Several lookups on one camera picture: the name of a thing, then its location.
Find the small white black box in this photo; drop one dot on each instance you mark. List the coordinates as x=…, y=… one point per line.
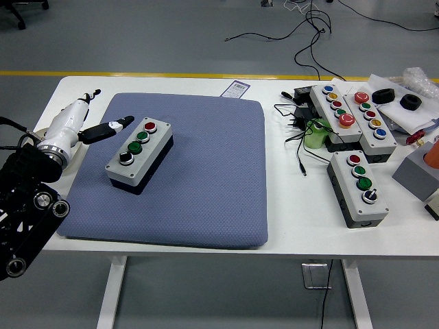
x=433, y=205

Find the grey five-button control box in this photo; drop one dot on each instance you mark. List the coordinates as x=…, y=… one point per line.
x=377, y=145
x=350, y=132

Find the small red key part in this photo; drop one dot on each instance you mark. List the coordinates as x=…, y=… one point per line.
x=413, y=138

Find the black power adapter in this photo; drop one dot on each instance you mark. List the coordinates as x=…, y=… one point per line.
x=303, y=93

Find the black wall plug adapter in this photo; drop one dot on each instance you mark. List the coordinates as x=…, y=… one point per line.
x=307, y=111

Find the white table leg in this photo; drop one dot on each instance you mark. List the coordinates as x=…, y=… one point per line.
x=358, y=294
x=111, y=294

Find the orange cylinder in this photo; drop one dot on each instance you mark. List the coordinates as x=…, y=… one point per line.
x=433, y=156

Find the grey four-button control box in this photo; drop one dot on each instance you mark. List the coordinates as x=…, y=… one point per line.
x=374, y=210
x=151, y=147

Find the beige shallow dish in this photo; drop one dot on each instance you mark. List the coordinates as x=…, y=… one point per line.
x=41, y=131

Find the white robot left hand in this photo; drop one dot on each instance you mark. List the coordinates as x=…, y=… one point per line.
x=67, y=123

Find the clear bubble wrap bag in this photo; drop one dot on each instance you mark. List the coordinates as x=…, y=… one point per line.
x=422, y=82

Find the black office chair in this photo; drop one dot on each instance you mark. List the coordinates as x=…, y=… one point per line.
x=13, y=8

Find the metal floor socket plate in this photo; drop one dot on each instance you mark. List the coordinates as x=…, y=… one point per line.
x=308, y=274

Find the grey block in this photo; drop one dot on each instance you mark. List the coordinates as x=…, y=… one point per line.
x=411, y=174

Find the blue-grey textured mat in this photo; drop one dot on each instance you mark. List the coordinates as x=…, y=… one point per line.
x=205, y=171

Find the white paper sheet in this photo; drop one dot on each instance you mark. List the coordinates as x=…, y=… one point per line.
x=404, y=118

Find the purple white barcode tag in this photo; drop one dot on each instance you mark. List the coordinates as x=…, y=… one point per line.
x=235, y=89

